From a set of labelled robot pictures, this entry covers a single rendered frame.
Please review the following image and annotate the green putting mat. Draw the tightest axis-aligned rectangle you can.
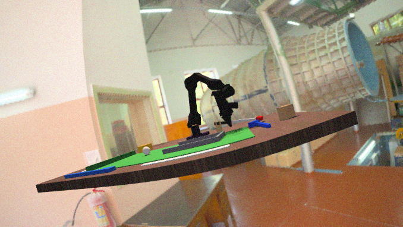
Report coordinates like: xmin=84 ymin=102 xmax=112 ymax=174
xmin=95 ymin=127 xmax=255 ymax=170

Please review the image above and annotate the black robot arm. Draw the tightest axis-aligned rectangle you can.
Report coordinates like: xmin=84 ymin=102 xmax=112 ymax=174
xmin=184 ymin=72 xmax=238 ymax=137

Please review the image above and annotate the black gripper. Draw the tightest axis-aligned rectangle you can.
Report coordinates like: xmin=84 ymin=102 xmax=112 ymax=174
xmin=217 ymin=99 xmax=233 ymax=127

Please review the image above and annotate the tan cube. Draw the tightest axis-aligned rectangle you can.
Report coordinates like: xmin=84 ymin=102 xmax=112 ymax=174
xmin=277 ymin=104 xmax=296 ymax=121

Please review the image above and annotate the white golf ball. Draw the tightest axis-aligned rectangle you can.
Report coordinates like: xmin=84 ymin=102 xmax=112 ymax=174
xmin=143 ymin=147 xmax=150 ymax=155

